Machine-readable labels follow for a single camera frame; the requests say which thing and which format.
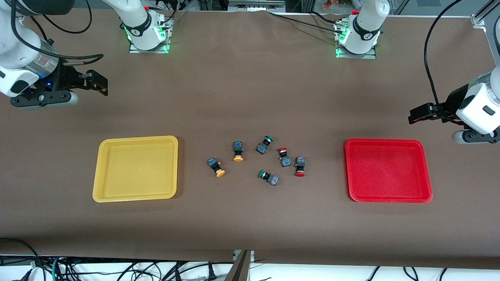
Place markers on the yellow push button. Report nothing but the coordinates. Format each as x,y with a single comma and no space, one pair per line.
213,162
238,147

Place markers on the metal rail fixture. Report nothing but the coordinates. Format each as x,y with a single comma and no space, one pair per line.
256,4

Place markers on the green push button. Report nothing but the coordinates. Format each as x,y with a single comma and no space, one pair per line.
261,148
273,180

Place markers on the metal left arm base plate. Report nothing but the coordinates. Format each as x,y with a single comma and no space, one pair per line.
371,55

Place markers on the aluminium frame profile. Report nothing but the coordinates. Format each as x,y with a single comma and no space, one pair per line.
478,20

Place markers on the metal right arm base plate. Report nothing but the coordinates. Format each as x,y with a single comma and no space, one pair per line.
134,48

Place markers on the yellow plastic tray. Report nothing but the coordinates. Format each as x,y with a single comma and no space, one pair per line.
134,169

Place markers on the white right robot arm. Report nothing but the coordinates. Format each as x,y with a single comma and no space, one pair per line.
15,50

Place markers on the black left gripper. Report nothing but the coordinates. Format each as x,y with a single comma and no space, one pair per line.
452,104

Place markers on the metal table post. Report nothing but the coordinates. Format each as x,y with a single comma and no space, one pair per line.
240,269

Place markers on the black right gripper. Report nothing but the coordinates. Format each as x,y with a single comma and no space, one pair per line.
65,79

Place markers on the brown table cover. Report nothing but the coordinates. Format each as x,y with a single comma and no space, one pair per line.
250,97

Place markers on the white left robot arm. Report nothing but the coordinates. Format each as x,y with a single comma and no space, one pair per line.
365,27

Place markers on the red push button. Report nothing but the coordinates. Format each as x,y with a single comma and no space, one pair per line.
285,161
300,162

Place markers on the red plastic tray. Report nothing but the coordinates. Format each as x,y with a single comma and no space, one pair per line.
386,171

